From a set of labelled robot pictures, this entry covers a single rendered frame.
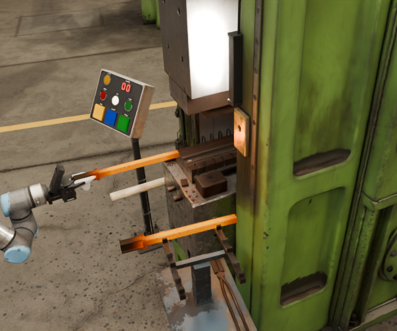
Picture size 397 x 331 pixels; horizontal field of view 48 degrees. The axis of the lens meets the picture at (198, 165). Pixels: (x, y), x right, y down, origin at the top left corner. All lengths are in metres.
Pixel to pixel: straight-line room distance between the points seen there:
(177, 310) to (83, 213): 1.76
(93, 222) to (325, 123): 2.03
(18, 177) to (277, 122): 2.79
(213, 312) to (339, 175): 0.73
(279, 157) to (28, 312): 1.85
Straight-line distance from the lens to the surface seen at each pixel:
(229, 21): 1.71
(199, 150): 2.12
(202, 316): 1.78
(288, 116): 1.55
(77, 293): 2.90
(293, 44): 1.44
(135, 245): 1.69
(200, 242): 2.08
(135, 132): 2.33
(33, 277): 3.08
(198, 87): 1.74
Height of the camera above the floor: 2.17
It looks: 36 degrees down
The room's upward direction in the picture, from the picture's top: 3 degrees counter-clockwise
